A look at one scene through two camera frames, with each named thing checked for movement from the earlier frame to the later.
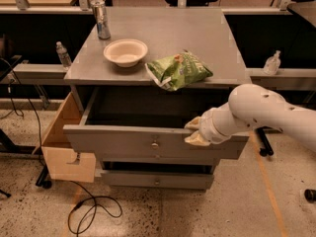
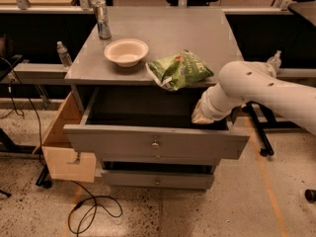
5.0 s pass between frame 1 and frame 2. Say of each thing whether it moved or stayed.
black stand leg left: stayed
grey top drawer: stayed
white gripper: moved
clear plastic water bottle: stayed
